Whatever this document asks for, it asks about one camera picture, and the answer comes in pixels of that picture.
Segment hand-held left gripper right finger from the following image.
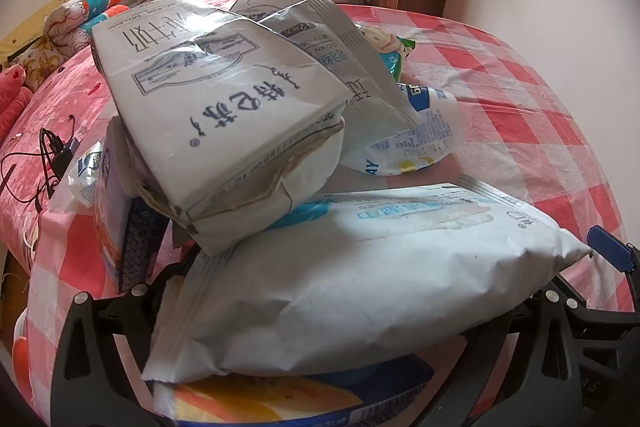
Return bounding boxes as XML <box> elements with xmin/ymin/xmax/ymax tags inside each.
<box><xmin>467</xmin><ymin>226</ymin><xmax>640</xmax><ymax>427</ymax></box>

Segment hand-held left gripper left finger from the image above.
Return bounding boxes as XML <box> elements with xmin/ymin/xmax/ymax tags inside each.
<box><xmin>50</xmin><ymin>264</ymin><xmax>188</xmax><ymax>427</ymax></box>

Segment white blue milk carton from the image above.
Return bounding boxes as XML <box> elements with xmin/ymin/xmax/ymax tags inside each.
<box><xmin>94</xmin><ymin>117</ymin><xmax>173</xmax><ymax>294</ymax></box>

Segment white blue-print snack bag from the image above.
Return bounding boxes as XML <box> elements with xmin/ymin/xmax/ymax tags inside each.
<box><xmin>345</xmin><ymin>83</ymin><xmax>463</xmax><ymax>178</ymax></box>

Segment large white pouch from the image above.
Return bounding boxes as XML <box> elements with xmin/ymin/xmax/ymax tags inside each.
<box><xmin>141</xmin><ymin>183</ymin><xmax>592</xmax><ymax>383</ymax></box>

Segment crushed grey milk carton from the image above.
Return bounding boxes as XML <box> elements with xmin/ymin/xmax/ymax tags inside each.
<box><xmin>90</xmin><ymin>0</ymin><xmax>353</xmax><ymax>256</ymax></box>

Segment clear plastic wrapper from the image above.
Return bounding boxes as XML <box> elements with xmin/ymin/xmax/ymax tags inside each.
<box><xmin>65</xmin><ymin>142</ymin><xmax>106</xmax><ymax>208</ymax></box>

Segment pink checked tablecloth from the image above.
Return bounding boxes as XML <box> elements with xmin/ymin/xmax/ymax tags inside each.
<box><xmin>12</xmin><ymin>0</ymin><xmax>632</xmax><ymax>408</ymax></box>

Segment orange blue snack packet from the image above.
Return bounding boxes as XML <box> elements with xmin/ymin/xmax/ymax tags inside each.
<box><xmin>152</xmin><ymin>352</ymin><xmax>436</xmax><ymax>427</ymax></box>

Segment pink pillows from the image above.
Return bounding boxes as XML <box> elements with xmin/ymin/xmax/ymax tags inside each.
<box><xmin>0</xmin><ymin>62</ymin><xmax>33</xmax><ymax>142</ymax></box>

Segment green snack packet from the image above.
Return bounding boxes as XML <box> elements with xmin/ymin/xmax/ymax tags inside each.
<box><xmin>355</xmin><ymin>24</ymin><xmax>417</xmax><ymax>84</ymax></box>

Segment floral brown quilt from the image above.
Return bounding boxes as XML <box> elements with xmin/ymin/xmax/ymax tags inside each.
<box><xmin>10</xmin><ymin>34</ymin><xmax>63</xmax><ymax>90</ymax></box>

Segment white flat sachet packet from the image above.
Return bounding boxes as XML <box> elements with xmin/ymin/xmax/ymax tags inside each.
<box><xmin>259</xmin><ymin>0</ymin><xmax>426</xmax><ymax>168</ymax></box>

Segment yellow headboard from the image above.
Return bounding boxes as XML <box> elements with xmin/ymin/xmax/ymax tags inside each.
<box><xmin>0</xmin><ymin>0</ymin><xmax>88</xmax><ymax>58</ymax></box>

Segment folded colourful quilt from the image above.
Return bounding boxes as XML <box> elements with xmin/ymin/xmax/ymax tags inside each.
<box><xmin>42</xmin><ymin>0</ymin><xmax>130</xmax><ymax>52</ymax></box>

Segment black charger cable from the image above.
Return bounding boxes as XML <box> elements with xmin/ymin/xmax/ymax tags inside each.
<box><xmin>0</xmin><ymin>114</ymin><xmax>76</xmax><ymax>212</ymax></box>

